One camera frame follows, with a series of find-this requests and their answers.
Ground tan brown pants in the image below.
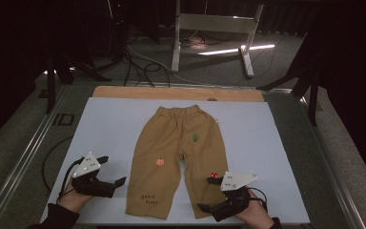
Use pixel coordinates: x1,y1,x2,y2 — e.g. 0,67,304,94
125,104,230,221

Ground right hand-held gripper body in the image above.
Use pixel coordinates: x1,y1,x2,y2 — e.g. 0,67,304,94
211,171,259,223

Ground person's right hand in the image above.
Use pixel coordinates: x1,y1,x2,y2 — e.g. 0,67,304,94
234,190,275,229

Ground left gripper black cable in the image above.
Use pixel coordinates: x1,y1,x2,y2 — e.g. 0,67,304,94
56,157,88,203

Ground aluminium floor rail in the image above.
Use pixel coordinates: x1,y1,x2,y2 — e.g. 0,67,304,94
298,94,366,229
0,84,72,229

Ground white metal stand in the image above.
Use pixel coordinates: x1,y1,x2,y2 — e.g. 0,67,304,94
171,0,265,79

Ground tangled black floor cables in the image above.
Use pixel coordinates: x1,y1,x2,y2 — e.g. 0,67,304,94
122,47,173,89

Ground black floor cable loop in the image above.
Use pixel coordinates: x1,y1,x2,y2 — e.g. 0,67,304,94
41,135,74,194

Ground person's left hand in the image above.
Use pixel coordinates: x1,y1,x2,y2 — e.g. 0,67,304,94
57,186,93,214

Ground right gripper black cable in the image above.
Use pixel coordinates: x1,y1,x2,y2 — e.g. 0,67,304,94
249,186,269,213

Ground black angled stand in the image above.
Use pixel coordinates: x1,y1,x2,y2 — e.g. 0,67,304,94
256,31,322,127

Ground dark equipment rack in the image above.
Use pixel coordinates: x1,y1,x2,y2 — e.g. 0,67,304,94
107,0,132,62

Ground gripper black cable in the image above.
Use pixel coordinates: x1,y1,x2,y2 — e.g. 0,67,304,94
249,186,269,213
56,157,88,203

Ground white table mat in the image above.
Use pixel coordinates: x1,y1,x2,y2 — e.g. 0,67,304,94
39,96,311,225

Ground white floor cable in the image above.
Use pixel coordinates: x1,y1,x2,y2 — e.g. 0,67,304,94
127,43,255,91

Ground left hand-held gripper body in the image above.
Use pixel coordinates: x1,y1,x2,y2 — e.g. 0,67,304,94
71,151,118,199

